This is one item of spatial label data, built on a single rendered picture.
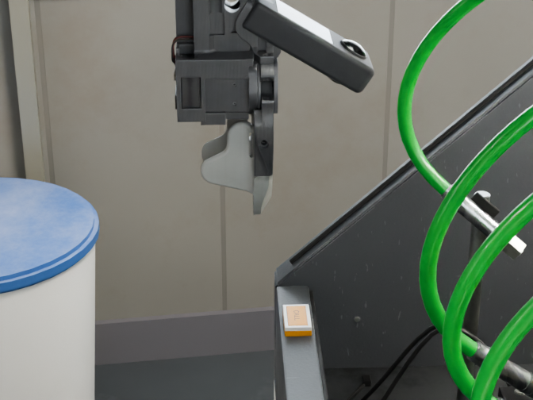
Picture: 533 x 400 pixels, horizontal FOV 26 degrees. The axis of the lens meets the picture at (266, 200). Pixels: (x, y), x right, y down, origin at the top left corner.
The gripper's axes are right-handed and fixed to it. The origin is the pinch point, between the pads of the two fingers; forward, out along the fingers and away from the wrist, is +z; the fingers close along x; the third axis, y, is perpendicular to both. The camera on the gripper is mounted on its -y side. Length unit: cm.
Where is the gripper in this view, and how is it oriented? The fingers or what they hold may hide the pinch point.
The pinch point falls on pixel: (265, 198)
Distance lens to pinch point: 99.3
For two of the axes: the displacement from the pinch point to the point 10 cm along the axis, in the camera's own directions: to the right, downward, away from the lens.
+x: 0.4, 4.3, -9.0
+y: -10.0, 0.2, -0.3
